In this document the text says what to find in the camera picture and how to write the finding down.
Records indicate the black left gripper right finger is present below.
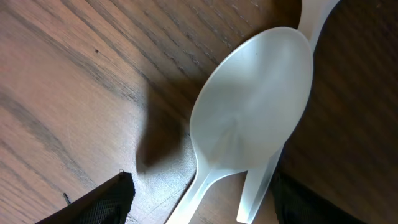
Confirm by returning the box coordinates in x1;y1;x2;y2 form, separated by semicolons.
271;172;364;224

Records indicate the white spoon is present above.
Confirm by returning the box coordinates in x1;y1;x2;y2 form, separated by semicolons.
236;0;340;223
168;27;313;223

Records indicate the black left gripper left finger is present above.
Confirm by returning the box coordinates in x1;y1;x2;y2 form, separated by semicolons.
39;172;136;224

